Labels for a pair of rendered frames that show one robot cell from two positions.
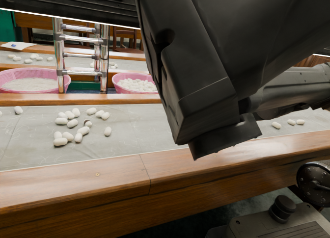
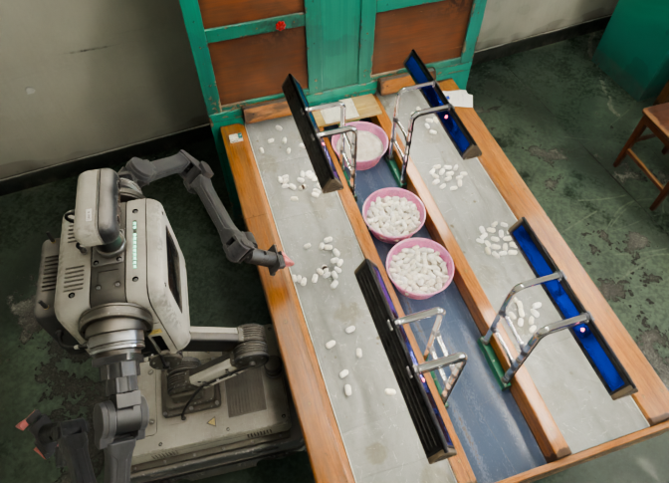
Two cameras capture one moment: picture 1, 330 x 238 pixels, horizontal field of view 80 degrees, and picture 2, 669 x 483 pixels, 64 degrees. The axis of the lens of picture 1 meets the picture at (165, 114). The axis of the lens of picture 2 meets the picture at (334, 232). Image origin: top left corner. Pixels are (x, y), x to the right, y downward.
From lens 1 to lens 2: 212 cm
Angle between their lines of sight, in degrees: 74
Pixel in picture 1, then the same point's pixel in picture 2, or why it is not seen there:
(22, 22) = not seen: outside the picture
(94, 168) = (254, 195)
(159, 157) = (264, 223)
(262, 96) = (194, 187)
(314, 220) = (267, 408)
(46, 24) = not seen: outside the picture
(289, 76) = (206, 199)
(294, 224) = (264, 381)
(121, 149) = (277, 208)
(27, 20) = not seen: outside the picture
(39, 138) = (285, 170)
